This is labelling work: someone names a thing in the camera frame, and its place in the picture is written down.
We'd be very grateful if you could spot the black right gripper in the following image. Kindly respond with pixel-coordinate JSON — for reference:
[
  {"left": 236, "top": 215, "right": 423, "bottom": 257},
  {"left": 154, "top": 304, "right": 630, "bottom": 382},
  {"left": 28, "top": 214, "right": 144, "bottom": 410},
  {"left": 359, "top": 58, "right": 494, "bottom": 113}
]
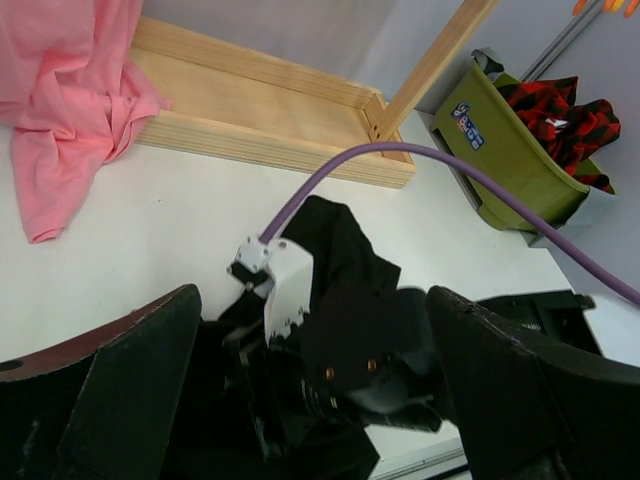
[{"left": 219, "top": 284, "right": 451, "bottom": 461}]

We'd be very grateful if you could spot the pink t-shirt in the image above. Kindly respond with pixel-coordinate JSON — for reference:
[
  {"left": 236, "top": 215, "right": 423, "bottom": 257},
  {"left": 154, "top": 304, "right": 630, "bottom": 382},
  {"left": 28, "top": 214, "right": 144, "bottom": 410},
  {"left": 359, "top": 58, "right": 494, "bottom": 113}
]
[{"left": 1, "top": 1, "right": 170, "bottom": 244}]

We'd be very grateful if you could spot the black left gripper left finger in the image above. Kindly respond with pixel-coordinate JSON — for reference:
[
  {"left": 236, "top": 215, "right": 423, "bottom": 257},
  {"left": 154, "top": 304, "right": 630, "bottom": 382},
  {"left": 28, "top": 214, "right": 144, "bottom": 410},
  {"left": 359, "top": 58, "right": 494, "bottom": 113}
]
[{"left": 1, "top": 284, "right": 201, "bottom": 479}]

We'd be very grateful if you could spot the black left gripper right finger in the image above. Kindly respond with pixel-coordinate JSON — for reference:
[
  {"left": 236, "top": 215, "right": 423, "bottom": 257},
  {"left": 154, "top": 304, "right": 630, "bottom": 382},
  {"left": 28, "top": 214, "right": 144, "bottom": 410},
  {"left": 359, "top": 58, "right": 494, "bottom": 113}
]
[{"left": 426, "top": 286, "right": 639, "bottom": 479}]

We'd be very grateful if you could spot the grey button shirt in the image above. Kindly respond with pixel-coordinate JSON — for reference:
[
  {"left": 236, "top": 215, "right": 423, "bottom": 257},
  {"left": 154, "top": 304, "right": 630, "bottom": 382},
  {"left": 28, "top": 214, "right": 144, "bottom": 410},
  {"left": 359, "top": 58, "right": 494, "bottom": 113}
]
[{"left": 472, "top": 49, "right": 616, "bottom": 239}]

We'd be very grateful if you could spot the orange plastic hanger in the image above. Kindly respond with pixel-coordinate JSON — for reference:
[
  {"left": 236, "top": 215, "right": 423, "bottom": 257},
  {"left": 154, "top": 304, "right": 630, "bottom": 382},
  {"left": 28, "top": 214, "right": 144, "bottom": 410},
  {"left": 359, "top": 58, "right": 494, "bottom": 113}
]
[{"left": 572, "top": 0, "right": 640, "bottom": 18}]

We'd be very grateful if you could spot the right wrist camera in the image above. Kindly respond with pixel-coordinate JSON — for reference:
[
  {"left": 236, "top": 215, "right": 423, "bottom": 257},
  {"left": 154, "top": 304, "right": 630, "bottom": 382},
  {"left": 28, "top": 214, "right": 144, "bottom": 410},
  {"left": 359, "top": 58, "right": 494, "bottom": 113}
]
[{"left": 228, "top": 236, "right": 314, "bottom": 344}]

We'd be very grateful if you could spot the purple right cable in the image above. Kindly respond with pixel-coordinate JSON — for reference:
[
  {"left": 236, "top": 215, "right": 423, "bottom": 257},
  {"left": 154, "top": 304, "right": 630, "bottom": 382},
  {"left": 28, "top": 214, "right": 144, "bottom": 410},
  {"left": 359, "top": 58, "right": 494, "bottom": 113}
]
[{"left": 259, "top": 141, "right": 640, "bottom": 307}]

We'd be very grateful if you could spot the green plastic basket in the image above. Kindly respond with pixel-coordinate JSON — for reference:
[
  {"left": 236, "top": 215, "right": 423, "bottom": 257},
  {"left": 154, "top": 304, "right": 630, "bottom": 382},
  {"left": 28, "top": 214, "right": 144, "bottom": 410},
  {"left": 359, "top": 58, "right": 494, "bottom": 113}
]
[{"left": 431, "top": 61, "right": 589, "bottom": 226}]

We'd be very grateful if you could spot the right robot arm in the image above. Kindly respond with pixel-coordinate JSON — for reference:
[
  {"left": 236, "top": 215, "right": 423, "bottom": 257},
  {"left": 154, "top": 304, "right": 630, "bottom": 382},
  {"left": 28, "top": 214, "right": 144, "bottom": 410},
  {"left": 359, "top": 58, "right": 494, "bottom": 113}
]
[{"left": 217, "top": 283, "right": 597, "bottom": 478}]

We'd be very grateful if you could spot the wooden rack frame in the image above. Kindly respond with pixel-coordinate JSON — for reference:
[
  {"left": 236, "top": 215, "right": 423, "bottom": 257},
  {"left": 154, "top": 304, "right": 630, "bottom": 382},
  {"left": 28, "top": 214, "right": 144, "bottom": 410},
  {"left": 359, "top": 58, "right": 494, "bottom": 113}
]
[{"left": 130, "top": 0, "right": 494, "bottom": 173}]

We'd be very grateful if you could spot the red black plaid shirt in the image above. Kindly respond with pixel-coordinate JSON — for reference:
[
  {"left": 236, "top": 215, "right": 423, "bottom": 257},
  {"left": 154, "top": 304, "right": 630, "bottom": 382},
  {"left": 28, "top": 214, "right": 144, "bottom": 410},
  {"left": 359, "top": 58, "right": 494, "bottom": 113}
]
[{"left": 497, "top": 76, "right": 621, "bottom": 194}]

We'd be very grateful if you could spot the aluminium corner profile right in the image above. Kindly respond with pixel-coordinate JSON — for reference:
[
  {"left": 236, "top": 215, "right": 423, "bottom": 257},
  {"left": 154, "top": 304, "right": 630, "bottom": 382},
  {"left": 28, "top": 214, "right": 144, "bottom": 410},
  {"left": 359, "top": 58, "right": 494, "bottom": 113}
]
[{"left": 520, "top": 7, "right": 602, "bottom": 82}]

